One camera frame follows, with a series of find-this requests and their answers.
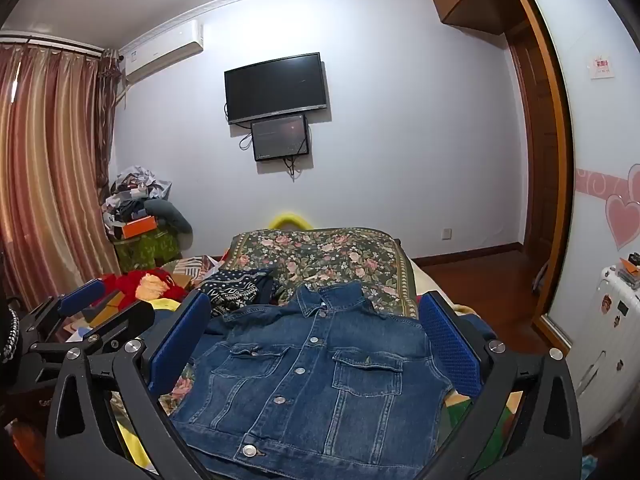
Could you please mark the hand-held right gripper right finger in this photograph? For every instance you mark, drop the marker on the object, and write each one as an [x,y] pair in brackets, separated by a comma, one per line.
[450,345]

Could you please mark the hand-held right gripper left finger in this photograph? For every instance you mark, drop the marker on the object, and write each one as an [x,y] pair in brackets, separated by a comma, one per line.
[180,345]

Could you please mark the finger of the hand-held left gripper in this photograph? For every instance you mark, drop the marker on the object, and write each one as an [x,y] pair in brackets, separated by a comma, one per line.
[127,317]
[82,297]

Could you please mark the blue denim jeans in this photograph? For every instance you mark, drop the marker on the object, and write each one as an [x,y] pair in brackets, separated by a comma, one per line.
[300,360]

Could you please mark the cardboard box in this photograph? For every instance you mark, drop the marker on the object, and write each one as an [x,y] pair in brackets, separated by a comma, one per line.
[102,312]

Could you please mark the red garment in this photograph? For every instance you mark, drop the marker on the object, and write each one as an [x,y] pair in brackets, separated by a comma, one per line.
[131,281]

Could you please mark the peach cloth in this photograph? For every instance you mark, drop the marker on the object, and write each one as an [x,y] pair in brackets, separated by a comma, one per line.
[152,287]

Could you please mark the green floral fabric box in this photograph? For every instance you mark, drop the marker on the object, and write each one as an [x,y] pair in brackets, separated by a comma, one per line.
[150,252]

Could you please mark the orange cloth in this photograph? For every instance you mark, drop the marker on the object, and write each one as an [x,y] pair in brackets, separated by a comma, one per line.
[27,452]

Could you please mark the dark patterned knit sweater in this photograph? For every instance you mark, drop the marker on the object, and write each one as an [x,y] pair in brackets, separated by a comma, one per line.
[230,285]

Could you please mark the colourful cloth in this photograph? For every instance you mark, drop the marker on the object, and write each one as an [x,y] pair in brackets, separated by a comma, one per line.
[495,415]

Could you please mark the orange box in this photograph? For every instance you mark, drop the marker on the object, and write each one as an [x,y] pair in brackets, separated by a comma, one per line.
[139,226]

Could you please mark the wooden baseboard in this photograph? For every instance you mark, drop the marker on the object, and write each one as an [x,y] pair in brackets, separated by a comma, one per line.
[470,252]

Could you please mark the yellow bed sheet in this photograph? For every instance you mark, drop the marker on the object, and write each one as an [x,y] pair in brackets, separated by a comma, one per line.
[132,440]

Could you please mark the pile of clutter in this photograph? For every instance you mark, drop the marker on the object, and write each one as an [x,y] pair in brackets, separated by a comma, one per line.
[135,195]

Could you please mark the striped pink curtain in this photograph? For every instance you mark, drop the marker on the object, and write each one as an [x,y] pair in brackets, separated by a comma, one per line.
[45,170]

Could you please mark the floral bed blanket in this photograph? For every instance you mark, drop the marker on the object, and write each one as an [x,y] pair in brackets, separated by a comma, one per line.
[325,255]

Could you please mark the yellow plastic chair back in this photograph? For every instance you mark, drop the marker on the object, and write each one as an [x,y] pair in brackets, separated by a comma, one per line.
[290,220]

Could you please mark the orange and black small items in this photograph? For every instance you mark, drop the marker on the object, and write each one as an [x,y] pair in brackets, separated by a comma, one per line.
[631,270]

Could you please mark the white air conditioner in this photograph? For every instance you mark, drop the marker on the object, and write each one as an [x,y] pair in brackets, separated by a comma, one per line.
[160,55]

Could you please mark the white heart-patterned wardrobe door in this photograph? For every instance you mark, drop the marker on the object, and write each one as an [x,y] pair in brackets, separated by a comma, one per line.
[595,135]

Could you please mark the red and white sticker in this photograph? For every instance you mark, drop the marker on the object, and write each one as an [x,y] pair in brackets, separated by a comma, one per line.
[601,66]

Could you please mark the small black wall monitor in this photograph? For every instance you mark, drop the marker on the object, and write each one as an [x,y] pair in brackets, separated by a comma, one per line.
[279,138]

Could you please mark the curtain rail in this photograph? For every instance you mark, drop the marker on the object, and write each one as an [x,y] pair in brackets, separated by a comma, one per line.
[50,42]

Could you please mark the black wall television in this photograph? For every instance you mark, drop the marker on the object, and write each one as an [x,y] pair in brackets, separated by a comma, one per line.
[275,87]

